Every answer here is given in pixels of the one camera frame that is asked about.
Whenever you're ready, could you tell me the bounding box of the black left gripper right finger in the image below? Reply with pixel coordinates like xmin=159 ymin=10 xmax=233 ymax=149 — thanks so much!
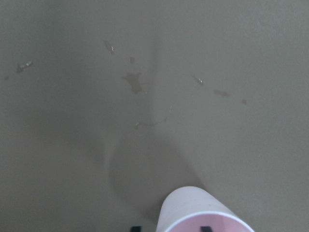
xmin=200 ymin=226 xmax=212 ymax=232

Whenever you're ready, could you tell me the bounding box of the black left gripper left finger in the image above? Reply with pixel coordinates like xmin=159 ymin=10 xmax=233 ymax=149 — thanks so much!
xmin=130 ymin=226 xmax=141 ymax=232

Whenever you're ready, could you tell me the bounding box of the pink plastic cup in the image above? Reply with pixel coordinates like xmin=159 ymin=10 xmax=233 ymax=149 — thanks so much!
xmin=156 ymin=186 xmax=254 ymax=232

